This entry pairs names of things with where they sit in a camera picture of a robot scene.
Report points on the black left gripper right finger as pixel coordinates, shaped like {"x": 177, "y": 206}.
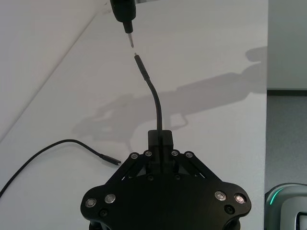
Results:
{"x": 167, "y": 143}

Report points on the black tool with metal tip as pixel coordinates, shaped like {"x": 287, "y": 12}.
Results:
{"x": 124, "y": 12}

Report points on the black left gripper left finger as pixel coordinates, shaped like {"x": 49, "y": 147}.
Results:
{"x": 153, "y": 143}

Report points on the grey robot housing green light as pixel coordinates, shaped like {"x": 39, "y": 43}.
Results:
{"x": 287, "y": 201}

